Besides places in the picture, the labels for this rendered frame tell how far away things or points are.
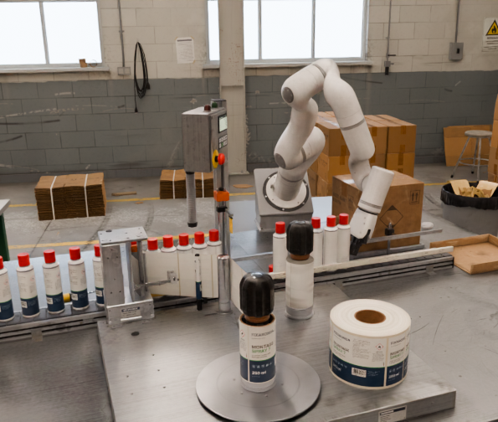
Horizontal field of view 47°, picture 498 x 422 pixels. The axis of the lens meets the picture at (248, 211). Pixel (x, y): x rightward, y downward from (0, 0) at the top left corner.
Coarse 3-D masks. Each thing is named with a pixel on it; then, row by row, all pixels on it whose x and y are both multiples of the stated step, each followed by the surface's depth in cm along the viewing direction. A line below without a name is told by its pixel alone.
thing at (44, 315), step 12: (372, 264) 216; (384, 264) 216; (396, 264) 216; (156, 300) 190; (168, 300) 191; (48, 312) 182; (72, 312) 182; (84, 312) 182; (0, 324) 175; (12, 324) 175
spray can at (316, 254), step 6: (312, 222) 204; (318, 222) 203; (318, 228) 204; (318, 234) 204; (318, 240) 204; (318, 246) 205; (312, 252) 206; (318, 252) 206; (318, 258) 206; (318, 264) 207
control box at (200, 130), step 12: (192, 120) 182; (204, 120) 181; (216, 120) 186; (192, 132) 184; (204, 132) 182; (216, 132) 187; (192, 144) 185; (204, 144) 184; (216, 144) 187; (192, 156) 186; (204, 156) 185; (192, 168) 187; (204, 168) 186
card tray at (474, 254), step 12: (444, 240) 242; (456, 240) 244; (468, 240) 246; (480, 240) 248; (492, 240) 247; (456, 252) 239; (468, 252) 238; (480, 252) 238; (492, 252) 238; (456, 264) 227; (468, 264) 227; (480, 264) 218; (492, 264) 220
